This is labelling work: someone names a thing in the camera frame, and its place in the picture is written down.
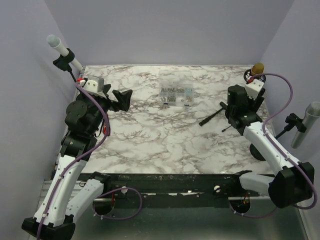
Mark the black right mic stand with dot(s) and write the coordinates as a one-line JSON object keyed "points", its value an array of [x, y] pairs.
{"points": [[292, 121]]}

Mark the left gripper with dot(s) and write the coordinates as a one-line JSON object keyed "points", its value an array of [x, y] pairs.
{"points": [[123, 98]]}

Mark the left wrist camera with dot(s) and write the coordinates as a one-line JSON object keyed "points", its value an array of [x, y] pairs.
{"points": [[94, 84]]}

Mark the clear screw organizer box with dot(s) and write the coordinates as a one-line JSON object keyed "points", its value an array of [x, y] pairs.
{"points": [[176, 88]]}

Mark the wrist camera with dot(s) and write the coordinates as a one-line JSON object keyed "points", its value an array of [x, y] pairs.
{"points": [[254, 88], [94, 84]]}

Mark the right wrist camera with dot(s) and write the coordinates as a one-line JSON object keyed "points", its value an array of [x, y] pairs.
{"points": [[254, 88]]}

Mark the gold microphone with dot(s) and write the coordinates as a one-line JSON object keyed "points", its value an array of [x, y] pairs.
{"points": [[257, 68]]}

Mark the black round-base mic stand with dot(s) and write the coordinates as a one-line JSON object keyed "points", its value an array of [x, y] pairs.
{"points": [[62, 63]]}

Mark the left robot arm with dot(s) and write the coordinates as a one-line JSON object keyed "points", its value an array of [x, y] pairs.
{"points": [[56, 217]]}

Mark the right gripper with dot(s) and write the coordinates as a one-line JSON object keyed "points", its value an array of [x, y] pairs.
{"points": [[257, 105]]}

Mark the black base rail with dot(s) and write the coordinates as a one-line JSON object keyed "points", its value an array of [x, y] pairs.
{"points": [[168, 191]]}

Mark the silver microphone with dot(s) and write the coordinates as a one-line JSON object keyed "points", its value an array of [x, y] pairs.
{"points": [[312, 114]]}

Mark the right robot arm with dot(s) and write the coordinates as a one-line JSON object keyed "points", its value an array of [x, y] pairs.
{"points": [[293, 180]]}

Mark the white microphone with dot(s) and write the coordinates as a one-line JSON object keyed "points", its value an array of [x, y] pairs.
{"points": [[56, 43]]}

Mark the black shock-mount tripod stand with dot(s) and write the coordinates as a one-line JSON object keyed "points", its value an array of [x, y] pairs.
{"points": [[248, 78]]}

